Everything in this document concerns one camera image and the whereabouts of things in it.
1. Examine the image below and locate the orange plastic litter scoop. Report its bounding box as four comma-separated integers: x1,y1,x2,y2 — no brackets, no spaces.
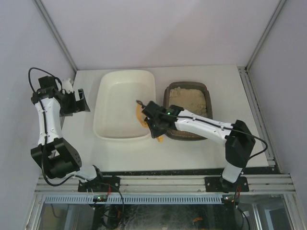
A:
136,100,164,143

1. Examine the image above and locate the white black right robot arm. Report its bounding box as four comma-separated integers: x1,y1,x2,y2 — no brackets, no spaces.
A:
137,101,256,193

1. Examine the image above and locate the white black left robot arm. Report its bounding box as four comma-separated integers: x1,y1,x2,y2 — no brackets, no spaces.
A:
31,76,102,187

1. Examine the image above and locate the dark grey litter box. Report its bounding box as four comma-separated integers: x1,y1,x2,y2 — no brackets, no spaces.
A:
162,80,214,142

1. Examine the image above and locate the white plastic waste tub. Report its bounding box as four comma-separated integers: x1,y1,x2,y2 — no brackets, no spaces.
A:
93,70,156,140

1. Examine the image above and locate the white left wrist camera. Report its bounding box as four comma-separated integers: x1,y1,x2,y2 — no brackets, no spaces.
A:
62,78,73,94

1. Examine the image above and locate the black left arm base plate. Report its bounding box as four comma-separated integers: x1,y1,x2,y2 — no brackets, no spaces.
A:
78,176,120,193

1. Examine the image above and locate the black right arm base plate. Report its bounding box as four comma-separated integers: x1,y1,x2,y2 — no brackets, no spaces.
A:
204,176,249,193

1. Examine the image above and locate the grey slotted cable duct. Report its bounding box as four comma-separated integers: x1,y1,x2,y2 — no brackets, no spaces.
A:
44,194,223,205

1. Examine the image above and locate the left aluminium corner post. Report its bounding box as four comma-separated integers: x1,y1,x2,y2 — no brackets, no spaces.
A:
33,0,78,74

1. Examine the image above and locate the aluminium corner post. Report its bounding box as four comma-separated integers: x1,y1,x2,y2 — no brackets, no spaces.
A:
245,0,288,72
33,0,78,74

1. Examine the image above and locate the aluminium mounting rail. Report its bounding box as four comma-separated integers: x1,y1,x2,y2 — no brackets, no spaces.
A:
35,174,295,195

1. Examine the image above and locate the right aluminium corner post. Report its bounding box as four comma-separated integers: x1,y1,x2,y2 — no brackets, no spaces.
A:
245,0,288,72

